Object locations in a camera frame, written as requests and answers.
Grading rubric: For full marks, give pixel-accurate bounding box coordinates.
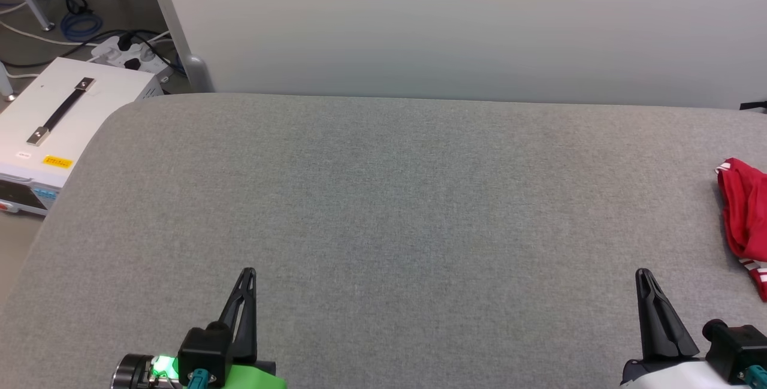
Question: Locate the white equipment box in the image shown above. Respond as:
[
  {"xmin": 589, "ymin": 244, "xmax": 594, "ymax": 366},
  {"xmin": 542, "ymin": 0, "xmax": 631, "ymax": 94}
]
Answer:
[{"xmin": 0, "ymin": 56, "xmax": 166, "ymax": 217}]

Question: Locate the blue cable coil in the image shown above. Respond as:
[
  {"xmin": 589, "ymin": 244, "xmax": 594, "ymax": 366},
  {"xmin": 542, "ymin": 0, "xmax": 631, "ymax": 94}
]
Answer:
[{"xmin": 60, "ymin": 10, "xmax": 103, "ymax": 43}]

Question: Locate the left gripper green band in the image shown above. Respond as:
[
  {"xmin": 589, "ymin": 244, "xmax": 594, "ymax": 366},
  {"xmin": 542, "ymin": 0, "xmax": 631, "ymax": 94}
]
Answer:
[{"xmin": 114, "ymin": 267, "xmax": 287, "ymax": 389}]

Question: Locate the black strap handle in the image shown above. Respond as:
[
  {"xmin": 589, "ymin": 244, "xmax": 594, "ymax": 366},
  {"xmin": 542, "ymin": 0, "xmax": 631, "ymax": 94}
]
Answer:
[{"xmin": 27, "ymin": 77, "xmax": 96, "ymax": 147}]

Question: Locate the red white basketball jersey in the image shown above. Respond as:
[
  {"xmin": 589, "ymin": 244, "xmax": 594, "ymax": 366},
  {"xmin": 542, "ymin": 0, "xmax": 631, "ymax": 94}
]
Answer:
[{"xmin": 715, "ymin": 158, "xmax": 767, "ymax": 303}]

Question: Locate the white power strip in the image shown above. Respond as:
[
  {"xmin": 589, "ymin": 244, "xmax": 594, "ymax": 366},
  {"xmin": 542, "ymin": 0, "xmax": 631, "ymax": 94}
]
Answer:
[{"xmin": 90, "ymin": 34, "xmax": 172, "ymax": 76}]

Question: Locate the right teal plug camera cable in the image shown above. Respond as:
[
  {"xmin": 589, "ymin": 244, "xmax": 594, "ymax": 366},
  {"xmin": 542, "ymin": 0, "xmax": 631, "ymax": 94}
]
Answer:
[{"xmin": 740, "ymin": 365, "xmax": 767, "ymax": 389}]

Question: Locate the white partition panel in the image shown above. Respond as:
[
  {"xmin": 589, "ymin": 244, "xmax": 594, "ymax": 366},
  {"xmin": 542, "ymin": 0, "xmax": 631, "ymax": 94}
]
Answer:
[{"xmin": 143, "ymin": 0, "xmax": 767, "ymax": 109}]

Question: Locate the grey metal panel foot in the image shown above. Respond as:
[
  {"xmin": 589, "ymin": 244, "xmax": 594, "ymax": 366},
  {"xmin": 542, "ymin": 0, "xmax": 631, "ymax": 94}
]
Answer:
[{"xmin": 182, "ymin": 53, "xmax": 215, "ymax": 94}]

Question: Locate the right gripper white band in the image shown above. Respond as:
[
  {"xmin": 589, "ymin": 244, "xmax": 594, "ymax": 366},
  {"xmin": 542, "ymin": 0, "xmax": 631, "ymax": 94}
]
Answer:
[{"xmin": 620, "ymin": 268, "xmax": 750, "ymax": 389}]

